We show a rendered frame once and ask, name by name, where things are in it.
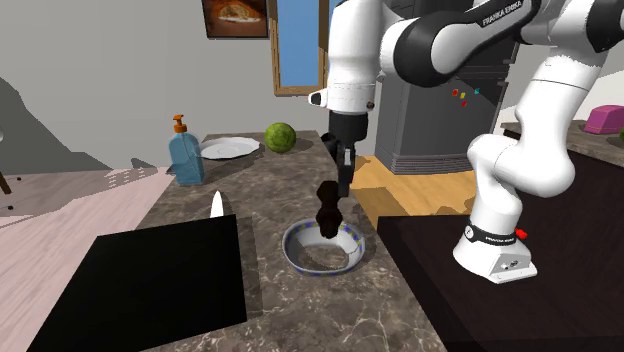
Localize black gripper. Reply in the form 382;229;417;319
320;110;371;198

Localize dark brown lumpy object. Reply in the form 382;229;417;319
315;179;343;241

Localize green round cabbage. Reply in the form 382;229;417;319
263;121;298;155

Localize grey refrigerator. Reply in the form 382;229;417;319
373;0;519;176

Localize white bowl blue yellow rim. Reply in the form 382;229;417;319
282;218;367;278

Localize white plate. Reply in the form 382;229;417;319
198;136;262;162

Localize wooden framed window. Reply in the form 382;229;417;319
268;0;332;97

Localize white pointed object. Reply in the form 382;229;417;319
209;190;225;220

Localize blue soap dispenser orange pump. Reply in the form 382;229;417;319
167;114;206;186

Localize dark robot stand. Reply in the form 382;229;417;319
375;145;624;352

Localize pink box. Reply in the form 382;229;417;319
582;104;624;136

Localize brown framed wall picture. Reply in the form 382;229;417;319
201;0;271;40

